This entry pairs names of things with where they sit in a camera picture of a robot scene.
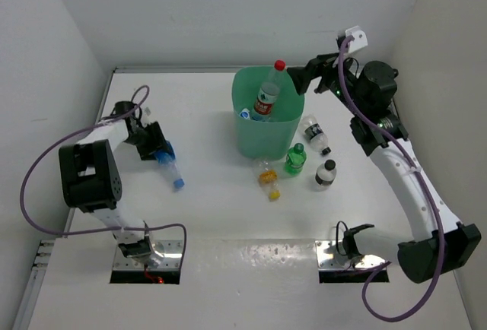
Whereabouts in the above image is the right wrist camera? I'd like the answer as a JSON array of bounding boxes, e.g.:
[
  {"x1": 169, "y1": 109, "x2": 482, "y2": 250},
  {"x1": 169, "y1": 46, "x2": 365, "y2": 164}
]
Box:
[{"x1": 336, "y1": 26, "x2": 368, "y2": 55}]

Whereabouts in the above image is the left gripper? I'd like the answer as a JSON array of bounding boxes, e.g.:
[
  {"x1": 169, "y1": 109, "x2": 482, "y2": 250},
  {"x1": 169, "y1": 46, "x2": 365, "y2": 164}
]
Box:
[{"x1": 124, "y1": 120, "x2": 172, "y2": 160}]

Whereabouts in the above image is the black cap small bottle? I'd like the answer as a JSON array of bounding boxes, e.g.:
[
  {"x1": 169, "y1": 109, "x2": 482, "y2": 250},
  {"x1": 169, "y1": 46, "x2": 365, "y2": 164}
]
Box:
[{"x1": 314, "y1": 159, "x2": 337, "y2": 190}]

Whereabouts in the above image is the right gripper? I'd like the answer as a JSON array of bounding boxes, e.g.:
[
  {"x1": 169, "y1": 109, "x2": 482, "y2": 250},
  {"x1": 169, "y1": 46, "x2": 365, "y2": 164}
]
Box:
[{"x1": 288, "y1": 48, "x2": 367, "y2": 116}]

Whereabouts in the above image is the yellow cap orange label bottle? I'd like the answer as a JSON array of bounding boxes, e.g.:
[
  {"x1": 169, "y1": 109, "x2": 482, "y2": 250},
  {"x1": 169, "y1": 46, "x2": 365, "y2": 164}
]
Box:
[{"x1": 253, "y1": 158, "x2": 281, "y2": 201}]

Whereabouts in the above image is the black label clear bottle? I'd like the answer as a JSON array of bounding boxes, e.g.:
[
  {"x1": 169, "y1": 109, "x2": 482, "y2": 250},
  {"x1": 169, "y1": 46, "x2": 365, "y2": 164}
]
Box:
[{"x1": 299, "y1": 115, "x2": 331, "y2": 156}]

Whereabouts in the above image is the green plastic bottle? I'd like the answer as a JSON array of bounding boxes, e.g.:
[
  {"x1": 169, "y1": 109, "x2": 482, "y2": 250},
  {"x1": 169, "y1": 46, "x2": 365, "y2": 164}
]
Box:
[{"x1": 284, "y1": 143, "x2": 307, "y2": 176}]

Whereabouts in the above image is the red cap red label bottle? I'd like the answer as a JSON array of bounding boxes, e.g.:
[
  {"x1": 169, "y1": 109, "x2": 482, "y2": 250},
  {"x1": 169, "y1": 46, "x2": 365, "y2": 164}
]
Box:
[{"x1": 250, "y1": 60, "x2": 286, "y2": 121}]

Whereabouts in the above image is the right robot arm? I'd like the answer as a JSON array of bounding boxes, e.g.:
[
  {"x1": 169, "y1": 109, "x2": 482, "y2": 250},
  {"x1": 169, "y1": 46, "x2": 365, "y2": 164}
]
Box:
[{"x1": 338, "y1": 61, "x2": 482, "y2": 284}]

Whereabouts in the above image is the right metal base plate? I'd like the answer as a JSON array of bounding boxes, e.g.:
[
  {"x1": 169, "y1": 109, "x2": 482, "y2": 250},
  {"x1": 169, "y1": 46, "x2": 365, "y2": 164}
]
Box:
[{"x1": 315, "y1": 240, "x2": 385, "y2": 271}]

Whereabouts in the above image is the red wire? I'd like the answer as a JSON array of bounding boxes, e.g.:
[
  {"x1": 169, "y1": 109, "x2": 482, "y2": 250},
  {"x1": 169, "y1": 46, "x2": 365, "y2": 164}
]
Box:
[{"x1": 143, "y1": 267, "x2": 165, "y2": 284}]

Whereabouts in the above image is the metal base plate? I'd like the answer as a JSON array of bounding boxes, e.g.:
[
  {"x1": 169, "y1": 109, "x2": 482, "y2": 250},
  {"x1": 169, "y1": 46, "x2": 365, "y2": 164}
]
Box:
[
  {"x1": 112, "y1": 240, "x2": 183, "y2": 271},
  {"x1": 315, "y1": 240, "x2": 385, "y2": 271}
]

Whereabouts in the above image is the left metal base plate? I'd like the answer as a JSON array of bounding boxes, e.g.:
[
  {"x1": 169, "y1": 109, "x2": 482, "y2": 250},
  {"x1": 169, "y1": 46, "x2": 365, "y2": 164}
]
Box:
[{"x1": 112, "y1": 240, "x2": 183, "y2": 271}]

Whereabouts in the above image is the green plastic bin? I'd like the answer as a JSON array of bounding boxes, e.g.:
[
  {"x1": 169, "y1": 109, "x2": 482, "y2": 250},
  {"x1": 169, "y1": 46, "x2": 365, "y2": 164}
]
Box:
[{"x1": 231, "y1": 66, "x2": 304, "y2": 160}]

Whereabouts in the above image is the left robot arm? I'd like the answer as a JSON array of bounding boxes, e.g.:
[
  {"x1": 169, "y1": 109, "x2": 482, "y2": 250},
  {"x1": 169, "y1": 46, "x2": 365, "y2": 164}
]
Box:
[{"x1": 59, "y1": 101, "x2": 174, "y2": 268}]

